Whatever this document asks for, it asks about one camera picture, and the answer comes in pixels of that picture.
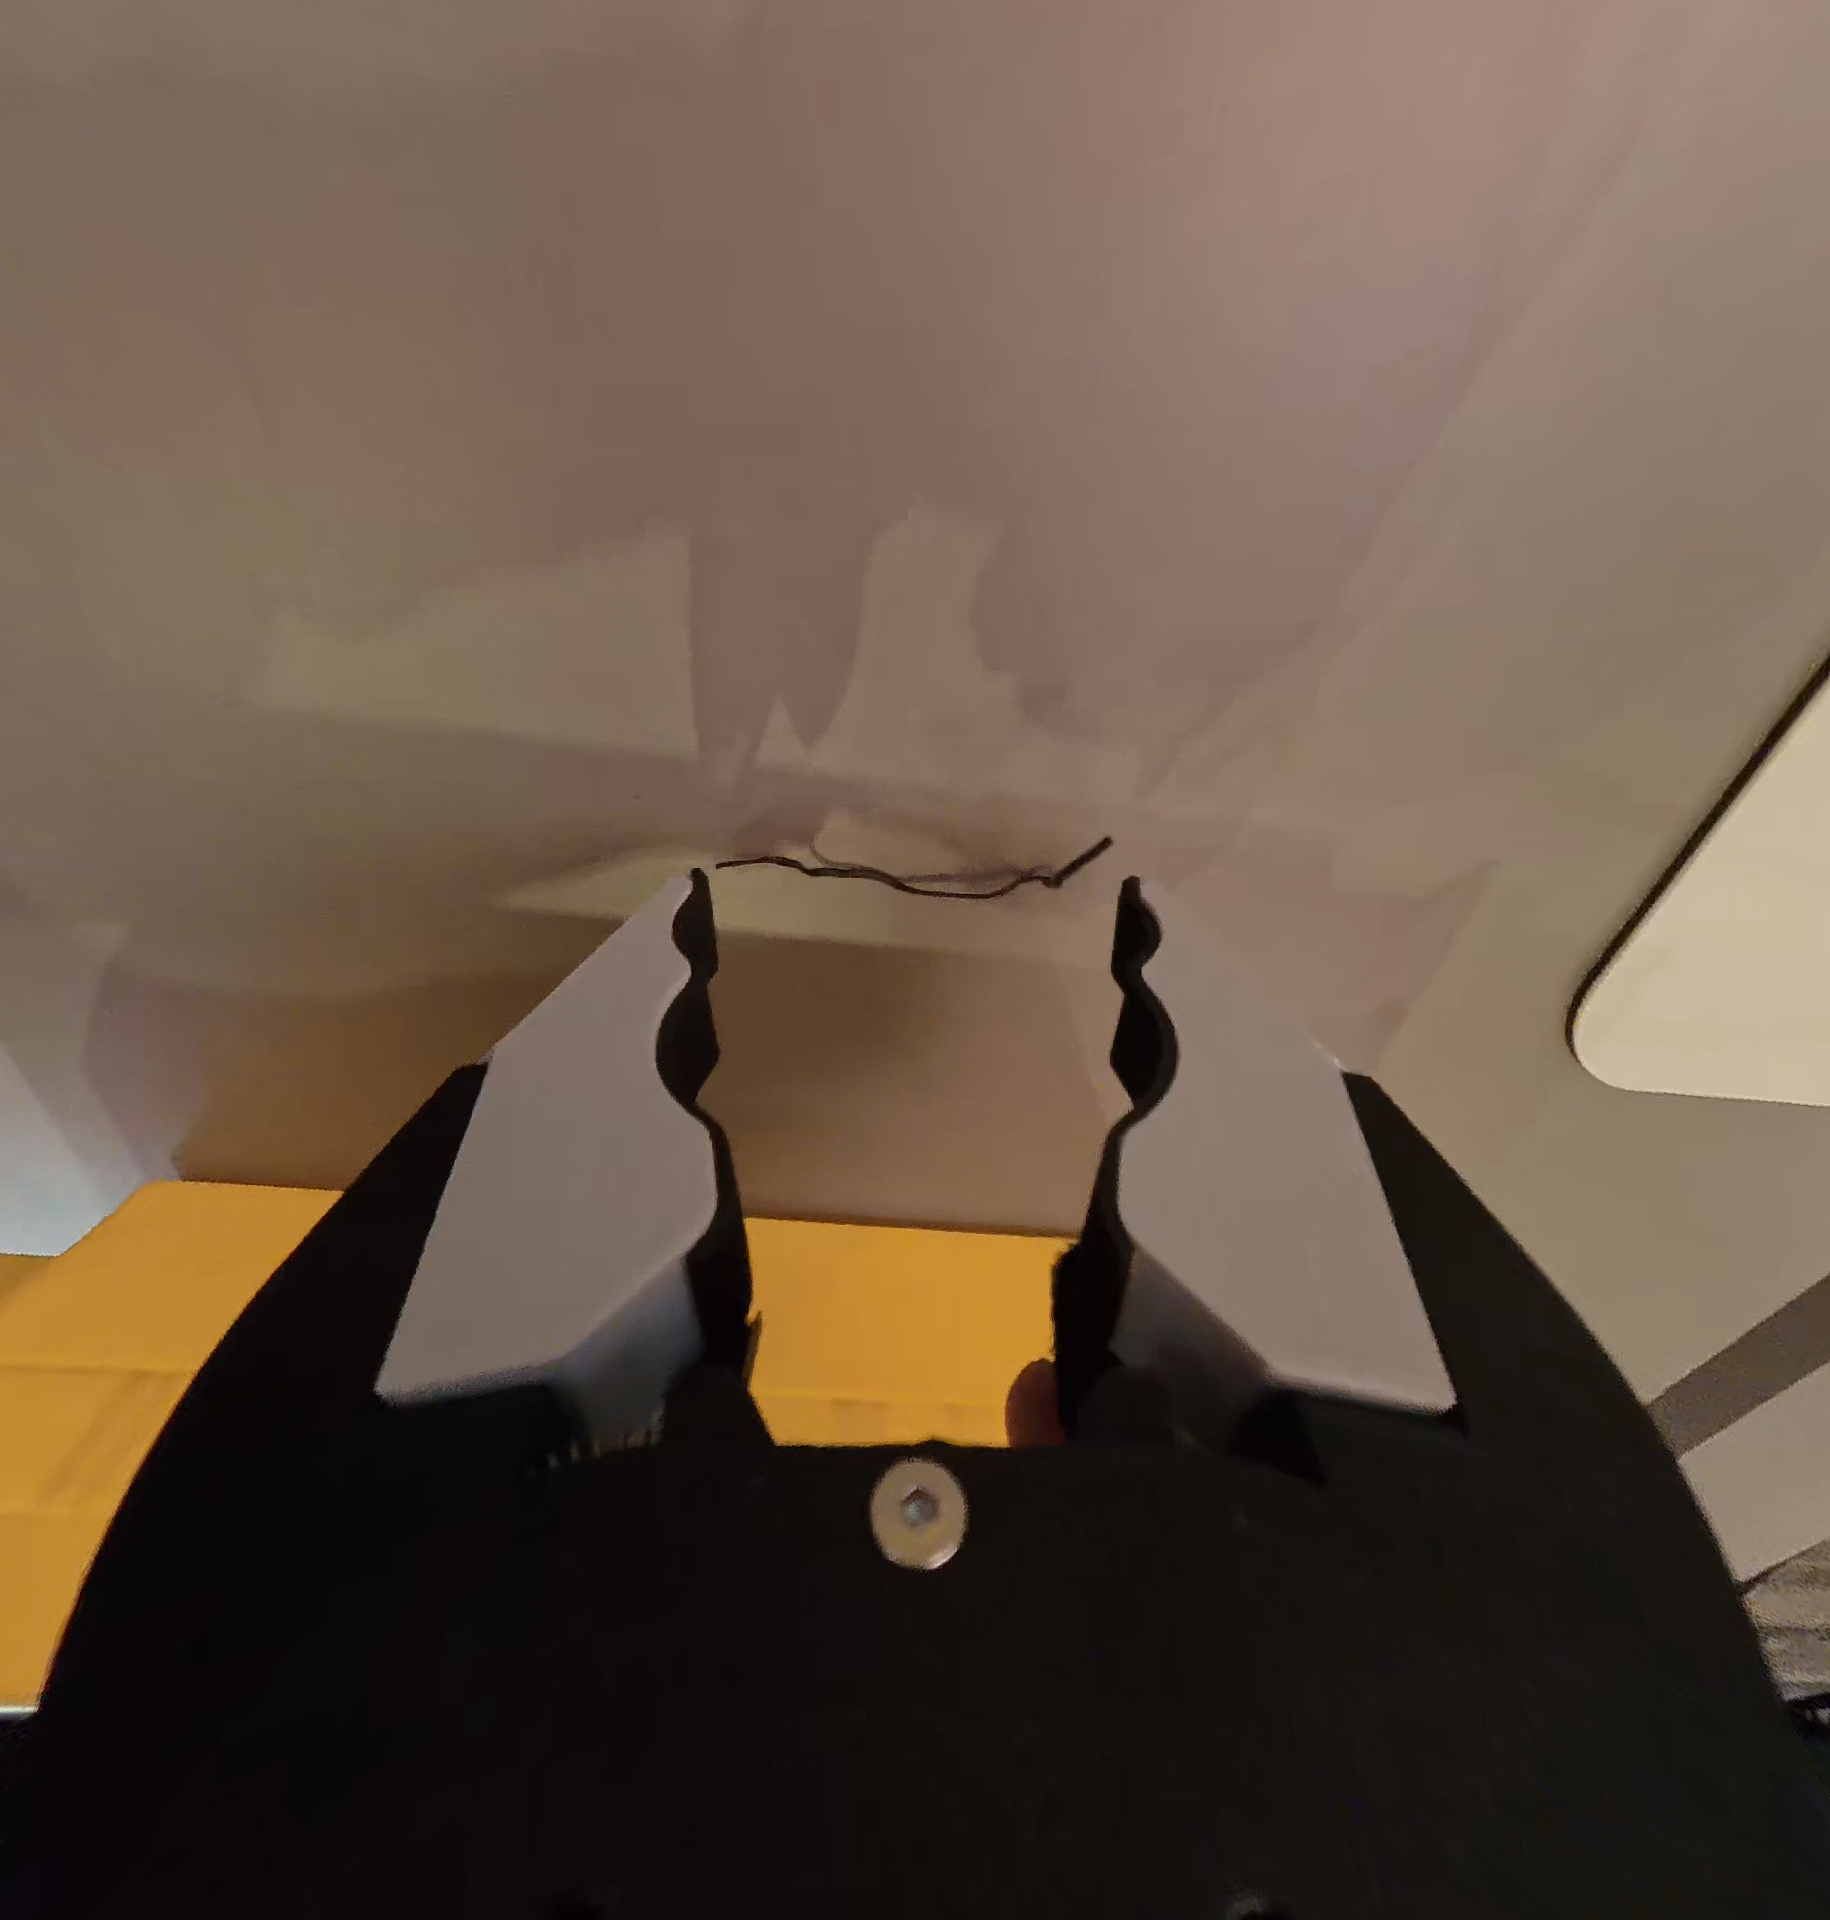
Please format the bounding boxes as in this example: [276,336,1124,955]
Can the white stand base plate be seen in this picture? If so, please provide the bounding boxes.
[1571,600,1830,1113]

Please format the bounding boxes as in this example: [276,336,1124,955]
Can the black wire twist tie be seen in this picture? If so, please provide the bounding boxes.
[716,835,1118,905]

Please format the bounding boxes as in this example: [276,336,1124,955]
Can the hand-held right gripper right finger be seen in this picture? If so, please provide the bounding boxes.
[1051,876,1458,1419]

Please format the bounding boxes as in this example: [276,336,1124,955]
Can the yellow plastic bin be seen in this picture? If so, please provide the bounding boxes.
[0,1181,1082,1713]

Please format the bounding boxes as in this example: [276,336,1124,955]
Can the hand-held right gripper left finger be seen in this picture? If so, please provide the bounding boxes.
[375,871,761,1413]

